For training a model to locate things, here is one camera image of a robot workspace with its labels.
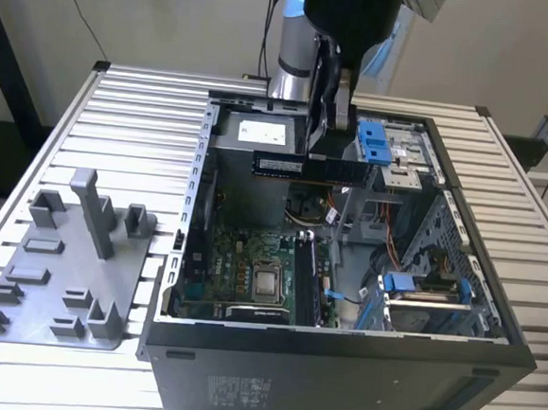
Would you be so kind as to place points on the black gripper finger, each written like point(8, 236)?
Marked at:
point(331, 143)

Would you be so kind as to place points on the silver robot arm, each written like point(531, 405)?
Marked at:
point(290, 59)

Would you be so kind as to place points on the silver metal drive cage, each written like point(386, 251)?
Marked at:
point(401, 179)

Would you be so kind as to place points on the grey power supply unit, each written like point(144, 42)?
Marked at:
point(248, 198)

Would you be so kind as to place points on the green motherboard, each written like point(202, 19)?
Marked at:
point(232, 258)

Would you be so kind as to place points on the black table corner cap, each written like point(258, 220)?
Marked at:
point(102, 64)
point(481, 111)

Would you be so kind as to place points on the silver CPU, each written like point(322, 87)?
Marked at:
point(267, 285)

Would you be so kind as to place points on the blue disk carrier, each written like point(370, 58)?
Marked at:
point(401, 282)

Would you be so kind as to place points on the black graphics card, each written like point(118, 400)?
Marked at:
point(256, 314)

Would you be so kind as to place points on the black block behind table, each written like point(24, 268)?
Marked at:
point(525, 151)

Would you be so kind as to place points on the black PC case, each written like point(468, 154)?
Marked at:
point(288, 382)

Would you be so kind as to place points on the grey plastic parts rack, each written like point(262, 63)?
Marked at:
point(74, 270)

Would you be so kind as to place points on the blue plastic drive bracket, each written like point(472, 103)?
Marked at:
point(373, 148)

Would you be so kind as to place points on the silver camera with blue light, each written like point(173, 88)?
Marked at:
point(427, 3)

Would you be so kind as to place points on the black slanted frame post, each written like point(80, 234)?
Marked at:
point(9, 65)

